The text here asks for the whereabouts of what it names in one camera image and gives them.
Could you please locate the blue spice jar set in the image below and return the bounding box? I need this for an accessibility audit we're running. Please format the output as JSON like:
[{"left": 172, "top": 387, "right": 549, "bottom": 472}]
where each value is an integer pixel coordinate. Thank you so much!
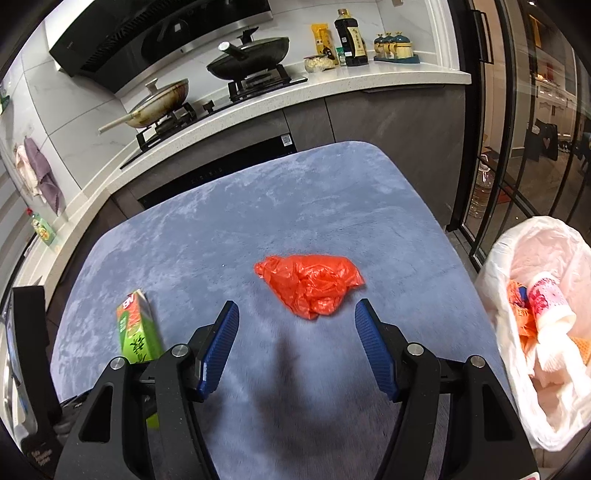
[{"left": 373, "top": 32, "right": 420, "bottom": 64}]

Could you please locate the beige frying pan with lid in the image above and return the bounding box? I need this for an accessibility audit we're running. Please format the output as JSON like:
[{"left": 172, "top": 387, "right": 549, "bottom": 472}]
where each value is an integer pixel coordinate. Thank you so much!
[{"left": 98, "top": 78, "right": 191, "bottom": 136}]

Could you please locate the green carton box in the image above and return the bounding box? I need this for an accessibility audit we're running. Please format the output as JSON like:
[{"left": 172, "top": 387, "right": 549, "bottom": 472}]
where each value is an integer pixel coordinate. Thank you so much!
[{"left": 115, "top": 289, "right": 163, "bottom": 365}]

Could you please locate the dark chair with heart cutout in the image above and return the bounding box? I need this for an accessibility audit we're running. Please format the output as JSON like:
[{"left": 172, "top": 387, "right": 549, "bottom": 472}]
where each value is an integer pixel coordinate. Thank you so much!
[{"left": 524, "top": 119, "right": 561, "bottom": 161}]

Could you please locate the green dish soap bottle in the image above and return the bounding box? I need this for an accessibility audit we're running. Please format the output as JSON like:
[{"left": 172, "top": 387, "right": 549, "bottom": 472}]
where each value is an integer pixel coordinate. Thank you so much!
[{"left": 28, "top": 210, "right": 57, "bottom": 245}]

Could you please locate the pink hanging towel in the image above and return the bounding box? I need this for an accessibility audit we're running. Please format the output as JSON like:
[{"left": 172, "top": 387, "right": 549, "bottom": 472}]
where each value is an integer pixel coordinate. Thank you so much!
[{"left": 15, "top": 144, "right": 42, "bottom": 197}]

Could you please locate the purple hanging towel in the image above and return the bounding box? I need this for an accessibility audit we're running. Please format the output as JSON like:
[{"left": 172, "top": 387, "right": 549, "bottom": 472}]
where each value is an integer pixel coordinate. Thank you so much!
[{"left": 23, "top": 137, "right": 65, "bottom": 215}]

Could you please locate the yellow noodle packet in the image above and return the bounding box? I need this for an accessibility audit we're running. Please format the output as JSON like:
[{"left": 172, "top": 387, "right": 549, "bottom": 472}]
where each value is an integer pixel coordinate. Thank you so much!
[{"left": 310, "top": 24, "right": 334, "bottom": 58}]

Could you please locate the black built-in oven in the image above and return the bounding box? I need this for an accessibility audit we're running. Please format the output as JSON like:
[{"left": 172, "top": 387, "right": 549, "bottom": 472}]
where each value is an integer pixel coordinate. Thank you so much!
[{"left": 137, "top": 134, "right": 298, "bottom": 209}]

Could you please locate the orange snack wrapper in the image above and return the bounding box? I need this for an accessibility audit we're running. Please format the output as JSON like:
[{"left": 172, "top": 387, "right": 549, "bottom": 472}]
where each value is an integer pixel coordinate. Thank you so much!
[{"left": 507, "top": 279, "right": 539, "bottom": 356}]

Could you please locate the dark soy sauce bottle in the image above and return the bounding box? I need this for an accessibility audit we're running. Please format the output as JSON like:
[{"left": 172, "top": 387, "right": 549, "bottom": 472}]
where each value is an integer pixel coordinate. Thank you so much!
[{"left": 334, "top": 9, "right": 369, "bottom": 66}]

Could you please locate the pink patterned paper cup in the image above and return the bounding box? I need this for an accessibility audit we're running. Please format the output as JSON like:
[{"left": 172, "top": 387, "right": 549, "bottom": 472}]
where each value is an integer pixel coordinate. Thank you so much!
[{"left": 526, "top": 272, "right": 577, "bottom": 337}]

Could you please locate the orange waffle sponge cloth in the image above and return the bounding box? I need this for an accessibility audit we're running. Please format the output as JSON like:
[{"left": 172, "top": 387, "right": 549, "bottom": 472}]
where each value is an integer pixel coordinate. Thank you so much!
[{"left": 571, "top": 336, "right": 591, "bottom": 365}]

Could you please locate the black wok with lid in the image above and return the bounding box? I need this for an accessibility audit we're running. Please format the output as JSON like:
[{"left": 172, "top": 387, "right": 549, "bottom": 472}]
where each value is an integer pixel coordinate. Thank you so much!
[{"left": 206, "top": 28, "right": 291, "bottom": 80}]

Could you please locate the red plastic bag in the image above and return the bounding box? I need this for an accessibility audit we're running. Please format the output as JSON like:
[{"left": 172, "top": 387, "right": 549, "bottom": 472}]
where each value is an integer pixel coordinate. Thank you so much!
[{"left": 254, "top": 254, "right": 365, "bottom": 320}]

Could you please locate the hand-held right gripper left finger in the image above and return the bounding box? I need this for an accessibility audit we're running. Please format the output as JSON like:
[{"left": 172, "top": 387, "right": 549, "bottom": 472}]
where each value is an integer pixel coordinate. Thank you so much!
[{"left": 53, "top": 300, "right": 241, "bottom": 480}]

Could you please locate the grey kitchen cabinet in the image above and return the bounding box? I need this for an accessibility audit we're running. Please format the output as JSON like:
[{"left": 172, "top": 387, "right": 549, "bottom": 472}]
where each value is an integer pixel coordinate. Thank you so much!
[{"left": 286, "top": 85, "right": 467, "bottom": 227}]

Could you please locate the black gas stove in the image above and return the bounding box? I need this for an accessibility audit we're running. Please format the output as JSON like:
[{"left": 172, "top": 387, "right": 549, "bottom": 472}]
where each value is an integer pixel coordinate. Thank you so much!
[{"left": 120, "top": 65, "right": 309, "bottom": 169}]

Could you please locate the white bin bag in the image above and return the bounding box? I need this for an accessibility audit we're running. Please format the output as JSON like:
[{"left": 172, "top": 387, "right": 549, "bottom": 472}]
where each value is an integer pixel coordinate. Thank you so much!
[{"left": 475, "top": 216, "right": 591, "bottom": 453}]

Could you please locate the clear large water bottle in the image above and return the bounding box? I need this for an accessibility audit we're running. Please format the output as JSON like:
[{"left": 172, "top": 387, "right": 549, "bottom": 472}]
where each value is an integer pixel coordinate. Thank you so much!
[{"left": 468, "top": 154, "right": 494, "bottom": 222}]

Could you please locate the black framed glass door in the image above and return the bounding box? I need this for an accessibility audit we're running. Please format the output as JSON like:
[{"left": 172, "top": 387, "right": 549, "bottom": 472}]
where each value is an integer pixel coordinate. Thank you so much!
[{"left": 450, "top": 0, "right": 591, "bottom": 278}]

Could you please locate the black range hood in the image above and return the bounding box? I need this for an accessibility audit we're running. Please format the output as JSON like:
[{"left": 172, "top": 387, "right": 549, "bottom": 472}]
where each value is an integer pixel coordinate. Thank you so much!
[{"left": 48, "top": 0, "right": 273, "bottom": 90}]

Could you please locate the white tissue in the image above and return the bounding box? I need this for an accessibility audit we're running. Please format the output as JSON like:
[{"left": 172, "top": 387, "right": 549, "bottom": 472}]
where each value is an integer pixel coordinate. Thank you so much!
[{"left": 526, "top": 330, "right": 587, "bottom": 388}]

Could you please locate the blue velvet tablecloth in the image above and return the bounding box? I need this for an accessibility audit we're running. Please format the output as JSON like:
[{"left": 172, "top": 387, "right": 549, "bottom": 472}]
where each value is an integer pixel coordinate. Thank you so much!
[{"left": 50, "top": 141, "right": 513, "bottom": 480}]

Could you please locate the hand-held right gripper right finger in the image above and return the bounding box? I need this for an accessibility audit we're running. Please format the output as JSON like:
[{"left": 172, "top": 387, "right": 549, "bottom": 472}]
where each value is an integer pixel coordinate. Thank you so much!
[{"left": 355, "top": 298, "right": 539, "bottom": 480}]

